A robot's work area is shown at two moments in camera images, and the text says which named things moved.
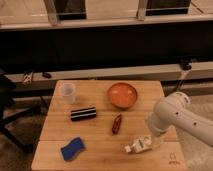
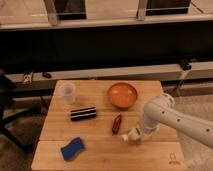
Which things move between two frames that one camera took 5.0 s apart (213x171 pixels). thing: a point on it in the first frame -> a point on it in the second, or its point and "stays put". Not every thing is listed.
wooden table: (104, 125) stays put
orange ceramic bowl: (122, 95) stays put
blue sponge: (71, 149) stays put
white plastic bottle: (139, 145) -> (134, 135)
